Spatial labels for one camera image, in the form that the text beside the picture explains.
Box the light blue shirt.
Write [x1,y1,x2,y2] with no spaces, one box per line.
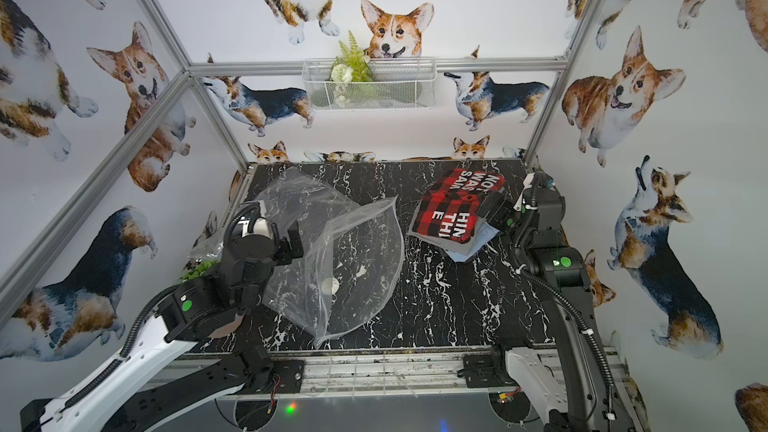
[445,222,499,263]

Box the green potted plant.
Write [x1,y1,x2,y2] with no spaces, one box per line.
[180,261,218,282]

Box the clear plastic vacuum bag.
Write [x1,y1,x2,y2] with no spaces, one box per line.
[191,167,406,346]

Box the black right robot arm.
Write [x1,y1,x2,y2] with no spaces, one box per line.
[488,171,636,431]

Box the red garment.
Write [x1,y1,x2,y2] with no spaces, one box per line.
[408,168,506,248]

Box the fern and white flower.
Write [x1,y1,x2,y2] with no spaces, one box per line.
[330,31,375,107]

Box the grey shirt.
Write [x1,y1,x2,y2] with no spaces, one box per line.
[406,202,484,252]

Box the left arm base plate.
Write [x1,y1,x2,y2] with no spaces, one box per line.
[239,360,306,396]

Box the white wire wall basket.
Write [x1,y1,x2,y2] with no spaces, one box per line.
[302,58,437,111]

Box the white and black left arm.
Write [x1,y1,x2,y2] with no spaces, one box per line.
[20,202,304,431]

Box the white bag valve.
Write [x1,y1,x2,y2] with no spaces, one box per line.
[320,277,340,296]

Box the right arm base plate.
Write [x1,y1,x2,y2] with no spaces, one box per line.
[457,353,514,389]

